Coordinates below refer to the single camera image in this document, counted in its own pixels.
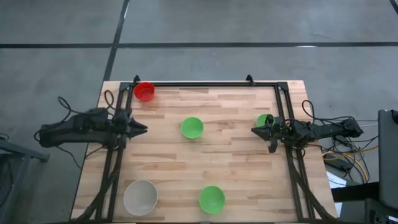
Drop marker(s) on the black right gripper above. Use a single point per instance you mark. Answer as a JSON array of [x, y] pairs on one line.
[[283, 130]]

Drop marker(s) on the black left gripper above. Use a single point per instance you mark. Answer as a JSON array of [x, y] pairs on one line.
[[122, 124]]

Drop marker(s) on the white ribbed bowl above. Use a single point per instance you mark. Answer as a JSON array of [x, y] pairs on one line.
[[140, 197]]

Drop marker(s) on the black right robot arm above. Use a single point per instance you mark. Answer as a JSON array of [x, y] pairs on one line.
[[329, 129]]

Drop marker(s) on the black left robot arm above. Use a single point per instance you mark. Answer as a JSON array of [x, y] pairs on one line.
[[71, 130]]

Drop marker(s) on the black shelf bar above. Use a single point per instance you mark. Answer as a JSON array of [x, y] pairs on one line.
[[354, 193]]

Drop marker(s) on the black table clamp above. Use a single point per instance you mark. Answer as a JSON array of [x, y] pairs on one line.
[[136, 79], [249, 79]]

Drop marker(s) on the black power brick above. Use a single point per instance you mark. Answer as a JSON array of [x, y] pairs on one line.
[[339, 164]]

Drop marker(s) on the white paper sheet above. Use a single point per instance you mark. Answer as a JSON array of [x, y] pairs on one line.
[[334, 182]]

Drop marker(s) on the grey metal stand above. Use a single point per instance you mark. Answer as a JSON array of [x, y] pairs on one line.
[[18, 152]]

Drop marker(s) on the grey monitor back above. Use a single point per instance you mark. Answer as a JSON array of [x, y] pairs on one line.
[[388, 155]]

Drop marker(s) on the black equipment case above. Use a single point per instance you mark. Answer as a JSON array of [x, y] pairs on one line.
[[373, 214]]

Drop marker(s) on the black aluminium table frame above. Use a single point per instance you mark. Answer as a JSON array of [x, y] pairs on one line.
[[202, 84]]

